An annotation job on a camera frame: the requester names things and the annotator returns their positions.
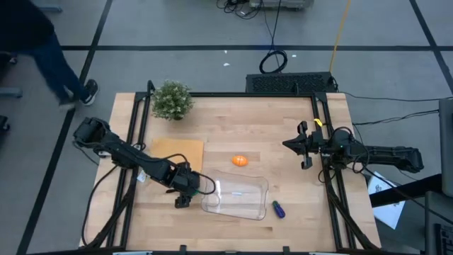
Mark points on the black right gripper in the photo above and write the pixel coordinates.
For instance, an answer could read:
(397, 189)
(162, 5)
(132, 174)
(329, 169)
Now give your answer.
(318, 143)

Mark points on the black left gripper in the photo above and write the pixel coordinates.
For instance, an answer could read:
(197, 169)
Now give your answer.
(171, 177)

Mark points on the clear plastic container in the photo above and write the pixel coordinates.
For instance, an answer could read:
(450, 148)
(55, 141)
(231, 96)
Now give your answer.
(244, 198)

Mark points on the orange toy fruit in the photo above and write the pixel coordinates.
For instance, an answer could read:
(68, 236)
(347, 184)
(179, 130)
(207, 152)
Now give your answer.
(240, 161)

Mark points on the purple toy eggplant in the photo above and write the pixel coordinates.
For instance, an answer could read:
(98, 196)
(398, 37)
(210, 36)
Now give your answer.
(279, 211)

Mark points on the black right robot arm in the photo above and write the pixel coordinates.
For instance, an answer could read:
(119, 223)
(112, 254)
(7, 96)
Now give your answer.
(389, 156)

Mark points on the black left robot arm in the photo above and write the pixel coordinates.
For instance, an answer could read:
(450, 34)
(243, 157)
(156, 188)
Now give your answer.
(127, 156)

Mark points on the folded yellow cloth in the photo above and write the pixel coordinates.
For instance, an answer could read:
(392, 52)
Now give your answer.
(187, 150)

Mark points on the black keyboard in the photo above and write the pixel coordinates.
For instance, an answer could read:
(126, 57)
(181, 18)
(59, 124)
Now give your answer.
(290, 83)

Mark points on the small potted green plant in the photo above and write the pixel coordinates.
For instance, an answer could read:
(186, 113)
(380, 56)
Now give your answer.
(172, 99)

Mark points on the white paper sheet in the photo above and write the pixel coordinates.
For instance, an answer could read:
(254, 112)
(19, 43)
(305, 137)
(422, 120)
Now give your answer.
(387, 212)

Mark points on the black desk beam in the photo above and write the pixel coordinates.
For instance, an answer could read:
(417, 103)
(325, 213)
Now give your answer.
(407, 191)

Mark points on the grey equipment box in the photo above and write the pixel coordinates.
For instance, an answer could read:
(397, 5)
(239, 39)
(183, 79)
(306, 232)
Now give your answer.
(283, 3)

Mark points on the dark grey workstation desk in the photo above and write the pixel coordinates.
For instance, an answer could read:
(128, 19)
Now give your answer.
(439, 230)

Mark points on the person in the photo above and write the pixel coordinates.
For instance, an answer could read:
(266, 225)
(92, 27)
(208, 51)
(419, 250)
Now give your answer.
(21, 25)

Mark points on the yellow tag on frame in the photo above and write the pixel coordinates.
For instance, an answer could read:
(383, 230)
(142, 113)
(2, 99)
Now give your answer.
(318, 122)

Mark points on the black metal rig frame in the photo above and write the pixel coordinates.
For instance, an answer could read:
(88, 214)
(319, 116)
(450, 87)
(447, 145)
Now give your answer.
(226, 95)

